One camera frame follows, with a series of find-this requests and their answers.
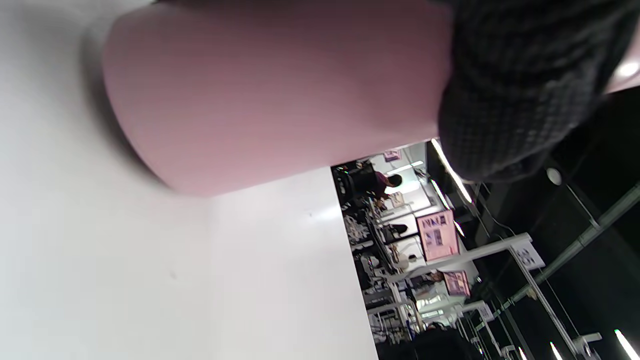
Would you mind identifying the person's left hand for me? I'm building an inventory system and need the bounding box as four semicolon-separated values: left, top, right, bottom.
438;0;640;183

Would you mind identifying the pink thermos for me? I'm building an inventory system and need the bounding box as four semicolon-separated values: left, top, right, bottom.
102;0;454;197

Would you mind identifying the ceiling light strip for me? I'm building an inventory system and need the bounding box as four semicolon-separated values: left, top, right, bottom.
431;139;474;205

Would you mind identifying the grey ceiling pipe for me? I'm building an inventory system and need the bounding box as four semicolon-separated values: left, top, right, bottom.
475;182;640;313

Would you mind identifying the large pink poster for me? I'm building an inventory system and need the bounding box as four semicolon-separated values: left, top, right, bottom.
416;210;461;262

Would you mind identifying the small pink poster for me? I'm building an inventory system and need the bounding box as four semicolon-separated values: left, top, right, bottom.
444;271;472;297

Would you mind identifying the white frame beam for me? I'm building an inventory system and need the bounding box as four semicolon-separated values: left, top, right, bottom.
395;232;546;283

